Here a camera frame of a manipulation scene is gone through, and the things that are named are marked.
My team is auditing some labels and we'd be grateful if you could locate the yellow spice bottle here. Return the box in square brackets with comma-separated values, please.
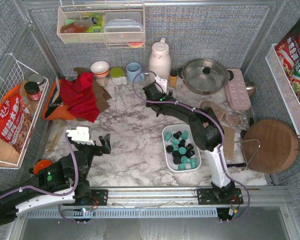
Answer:
[169, 69, 178, 88]

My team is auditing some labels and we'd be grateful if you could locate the orange snack bag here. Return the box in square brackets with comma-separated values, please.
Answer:
[0, 84, 32, 153]

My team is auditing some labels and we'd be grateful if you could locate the red jam jar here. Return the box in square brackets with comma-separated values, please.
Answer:
[24, 81, 42, 101]

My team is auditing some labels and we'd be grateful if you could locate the small dark jar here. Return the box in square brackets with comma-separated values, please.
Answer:
[29, 73, 45, 92]

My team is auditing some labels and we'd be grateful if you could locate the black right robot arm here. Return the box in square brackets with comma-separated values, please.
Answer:
[142, 82, 236, 203]

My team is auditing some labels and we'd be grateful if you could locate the light blue mug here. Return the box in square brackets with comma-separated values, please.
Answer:
[126, 62, 145, 83]

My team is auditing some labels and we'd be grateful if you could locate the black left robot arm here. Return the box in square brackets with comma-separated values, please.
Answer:
[0, 127, 111, 226]

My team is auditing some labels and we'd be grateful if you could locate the teal coffee capsule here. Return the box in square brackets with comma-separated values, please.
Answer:
[178, 163, 187, 171]
[181, 155, 192, 164]
[180, 130, 189, 140]
[178, 147, 187, 155]
[170, 137, 180, 145]
[189, 158, 198, 169]
[164, 131, 173, 142]

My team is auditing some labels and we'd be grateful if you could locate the brown felt mat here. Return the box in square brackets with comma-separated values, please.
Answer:
[73, 66, 113, 112]

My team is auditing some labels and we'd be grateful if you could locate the striped brown mat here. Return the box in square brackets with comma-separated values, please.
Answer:
[200, 100, 241, 127]

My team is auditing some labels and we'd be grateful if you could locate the white thermos jug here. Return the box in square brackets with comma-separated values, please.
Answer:
[148, 38, 171, 80]

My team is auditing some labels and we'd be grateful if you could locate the glass jar green lid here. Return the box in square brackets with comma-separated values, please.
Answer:
[109, 67, 128, 86]

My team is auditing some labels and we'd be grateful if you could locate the orange cup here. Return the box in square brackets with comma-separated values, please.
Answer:
[33, 159, 53, 175]

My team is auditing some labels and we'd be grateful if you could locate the red cloth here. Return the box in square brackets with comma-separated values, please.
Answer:
[59, 72, 100, 123]

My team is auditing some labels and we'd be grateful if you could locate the steel pot with lid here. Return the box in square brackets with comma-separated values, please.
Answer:
[177, 58, 234, 95]

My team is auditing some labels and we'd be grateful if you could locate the small glass jar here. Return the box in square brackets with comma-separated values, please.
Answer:
[96, 77, 109, 88]

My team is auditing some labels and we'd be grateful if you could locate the orange tray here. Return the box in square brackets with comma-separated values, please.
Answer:
[41, 81, 76, 121]

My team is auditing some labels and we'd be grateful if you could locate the white storage basket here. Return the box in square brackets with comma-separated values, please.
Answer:
[162, 124, 202, 173]

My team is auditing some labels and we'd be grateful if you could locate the green food packet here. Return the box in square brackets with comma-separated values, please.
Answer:
[80, 13, 105, 33]

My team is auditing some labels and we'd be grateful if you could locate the white orange striped bowl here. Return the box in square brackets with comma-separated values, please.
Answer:
[90, 61, 110, 78]

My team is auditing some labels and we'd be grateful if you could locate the clear plastic container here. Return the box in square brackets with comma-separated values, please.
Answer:
[103, 11, 144, 43]

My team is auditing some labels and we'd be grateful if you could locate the white wire corner shelf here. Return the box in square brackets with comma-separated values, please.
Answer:
[0, 59, 49, 169]

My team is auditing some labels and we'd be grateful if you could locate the pink egg tray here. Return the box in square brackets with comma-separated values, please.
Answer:
[225, 68, 251, 111]

